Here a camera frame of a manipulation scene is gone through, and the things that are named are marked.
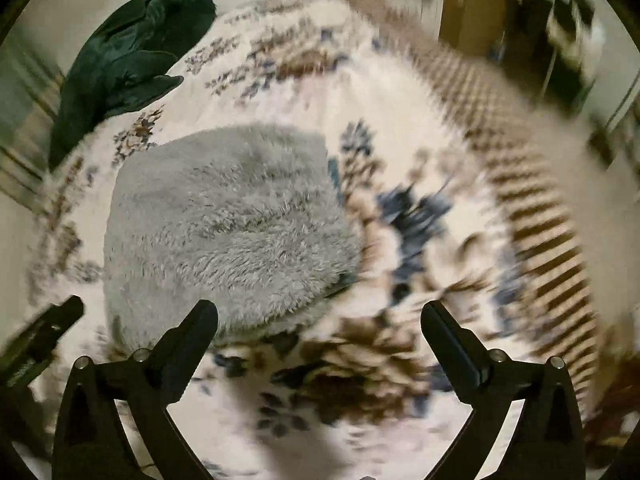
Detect floral bed quilt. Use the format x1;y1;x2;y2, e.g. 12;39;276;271
25;0;603;480

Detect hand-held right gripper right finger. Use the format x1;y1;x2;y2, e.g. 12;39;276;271
420;301;587;480

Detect folded blue jeans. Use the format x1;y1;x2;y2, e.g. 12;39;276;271
325;156;362;300

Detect grey fleece pants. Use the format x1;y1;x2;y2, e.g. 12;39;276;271
102;122;364;350

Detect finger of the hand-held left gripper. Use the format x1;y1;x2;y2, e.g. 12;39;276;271
2;295;85;361

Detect green striped curtain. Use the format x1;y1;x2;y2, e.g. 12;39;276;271
0;25;68;198

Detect white nightstand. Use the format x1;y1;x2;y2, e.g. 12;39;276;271
377;0;443;28

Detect brown checked blanket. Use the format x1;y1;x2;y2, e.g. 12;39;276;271
345;0;603;413

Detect dark green blanket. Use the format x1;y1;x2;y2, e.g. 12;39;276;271
47;0;218;172

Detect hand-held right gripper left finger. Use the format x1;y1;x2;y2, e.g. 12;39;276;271
51;299;220;480

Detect black and white jacket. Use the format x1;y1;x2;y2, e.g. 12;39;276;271
492;0;603;113

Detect tall brown cardboard box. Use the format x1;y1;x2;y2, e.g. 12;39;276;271
436;0;507;59

